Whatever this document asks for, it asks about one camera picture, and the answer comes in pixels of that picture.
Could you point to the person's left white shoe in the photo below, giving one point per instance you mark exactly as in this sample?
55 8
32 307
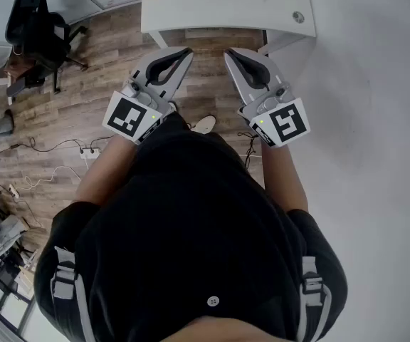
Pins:
173 106

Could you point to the person's right white shoe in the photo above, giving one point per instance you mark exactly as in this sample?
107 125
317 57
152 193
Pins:
205 124

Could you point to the person's left forearm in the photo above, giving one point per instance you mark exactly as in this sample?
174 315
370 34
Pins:
102 169

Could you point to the person's white shoe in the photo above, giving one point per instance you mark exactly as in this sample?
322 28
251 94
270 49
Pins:
173 106
205 124

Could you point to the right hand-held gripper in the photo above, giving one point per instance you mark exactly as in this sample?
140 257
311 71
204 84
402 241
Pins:
287 123

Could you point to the person's black shirt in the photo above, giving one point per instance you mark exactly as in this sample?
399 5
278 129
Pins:
190 226

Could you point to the white shirt button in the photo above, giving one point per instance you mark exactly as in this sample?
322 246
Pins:
213 301

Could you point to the person's right forearm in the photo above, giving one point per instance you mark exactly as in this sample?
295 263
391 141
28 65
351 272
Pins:
283 180

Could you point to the black office chair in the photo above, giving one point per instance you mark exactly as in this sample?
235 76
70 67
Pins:
37 37

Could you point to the white power strip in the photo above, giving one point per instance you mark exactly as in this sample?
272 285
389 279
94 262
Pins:
90 153

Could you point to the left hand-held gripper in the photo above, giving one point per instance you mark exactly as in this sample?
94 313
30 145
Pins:
125 118

